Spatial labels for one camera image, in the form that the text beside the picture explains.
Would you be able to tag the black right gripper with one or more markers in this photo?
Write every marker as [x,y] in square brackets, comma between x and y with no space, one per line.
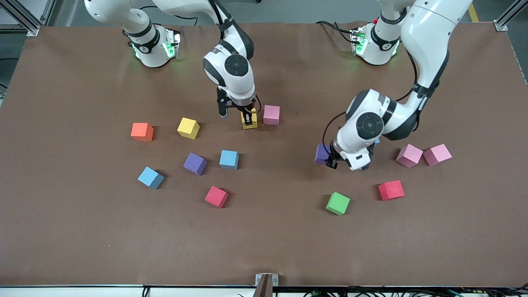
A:
[247,112]

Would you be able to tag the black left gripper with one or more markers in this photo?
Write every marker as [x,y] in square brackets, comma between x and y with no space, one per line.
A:
[332,158]

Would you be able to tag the yellow foam block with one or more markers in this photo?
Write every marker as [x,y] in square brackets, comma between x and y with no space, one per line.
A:
[255,121]
[188,128]

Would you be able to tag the purple foam block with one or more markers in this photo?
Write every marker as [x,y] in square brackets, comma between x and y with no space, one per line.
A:
[321,153]
[194,163]

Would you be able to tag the pink foam block with mark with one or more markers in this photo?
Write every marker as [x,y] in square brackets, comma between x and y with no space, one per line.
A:
[271,115]

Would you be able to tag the green foam block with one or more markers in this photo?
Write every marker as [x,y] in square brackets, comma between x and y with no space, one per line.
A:
[338,203]

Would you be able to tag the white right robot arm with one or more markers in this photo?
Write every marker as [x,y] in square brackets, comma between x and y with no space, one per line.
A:
[239,88]

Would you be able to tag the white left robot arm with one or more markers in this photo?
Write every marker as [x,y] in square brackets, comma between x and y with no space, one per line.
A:
[429,37]

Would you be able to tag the red foam block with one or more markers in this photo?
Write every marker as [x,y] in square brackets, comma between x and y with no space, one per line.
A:
[216,196]
[391,190]

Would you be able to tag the brown table mat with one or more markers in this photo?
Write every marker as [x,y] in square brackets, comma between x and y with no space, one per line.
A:
[264,239]

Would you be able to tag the orange foam block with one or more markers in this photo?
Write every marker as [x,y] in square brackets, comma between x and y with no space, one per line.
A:
[142,132]

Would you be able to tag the metal edge bracket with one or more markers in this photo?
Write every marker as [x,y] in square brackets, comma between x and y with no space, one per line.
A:
[267,282]

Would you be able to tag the aluminium frame post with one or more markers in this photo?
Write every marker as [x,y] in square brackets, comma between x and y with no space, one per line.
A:
[32,29]
[500,26]

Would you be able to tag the white table edge rail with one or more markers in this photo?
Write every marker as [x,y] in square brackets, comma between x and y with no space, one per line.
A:
[62,293]

